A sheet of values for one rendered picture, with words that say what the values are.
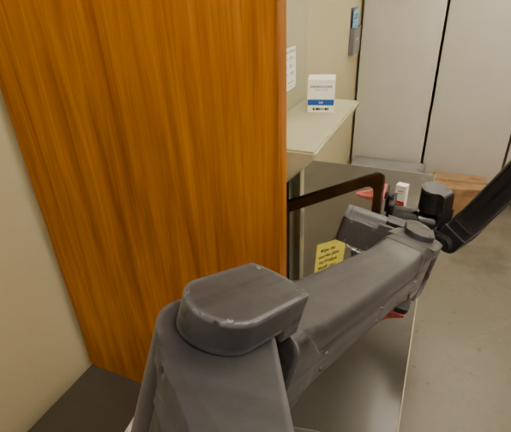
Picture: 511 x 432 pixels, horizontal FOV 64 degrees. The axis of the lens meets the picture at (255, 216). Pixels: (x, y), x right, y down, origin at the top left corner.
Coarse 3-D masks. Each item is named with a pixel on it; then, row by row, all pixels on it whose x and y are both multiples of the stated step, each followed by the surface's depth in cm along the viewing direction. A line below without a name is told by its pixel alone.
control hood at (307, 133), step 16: (288, 112) 78; (304, 112) 78; (320, 112) 77; (336, 112) 77; (352, 112) 81; (288, 128) 70; (304, 128) 69; (320, 128) 69; (336, 128) 70; (288, 144) 63; (304, 144) 62; (320, 144) 62; (288, 160) 61; (304, 160) 60; (288, 176) 63
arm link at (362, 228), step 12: (348, 216) 57; (360, 216) 58; (372, 216) 58; (384, 216) 59; (348, 228) 57; (360, 228) 56; (372, 228) 55; (384, 228) 55; (408, 228) 50; (420, 228) 52; (348, 240) 57; (360, 240) 56; (372, 240) 56; (420, 240) 49; (432, 240) 49
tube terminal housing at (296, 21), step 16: (288, 0) 70; (304, 0) 78; (288, 16) 72; (304, 16) 79; (288, 32) 73; (304, 32) 81; (304, 48) 82; (304, 64) 84; (304, 80) 86; (288, 96) 78; (304, 96) 88
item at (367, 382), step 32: (416, 192) 173; (384, 320) 109; (352, 352) 99; (384, 352) 99; (96, 384) 94; (128, 384) 94; (320, 384) 92; (352, 384) 92; (384, 384) 91; (64, 416) 87; (96, 416) 87; (128, 416) 87; (320, 416) 85; (352, 416) 85; (384, 416) 85
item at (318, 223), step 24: (312, 192) 75; (336, 192) 77; (360, 192) 81; (288, 216) 73; (312, 216) 77; (336, 216) 80; (288, 240) 76; (312, 240) 79; (288, 264) 79; (312, 264) 82
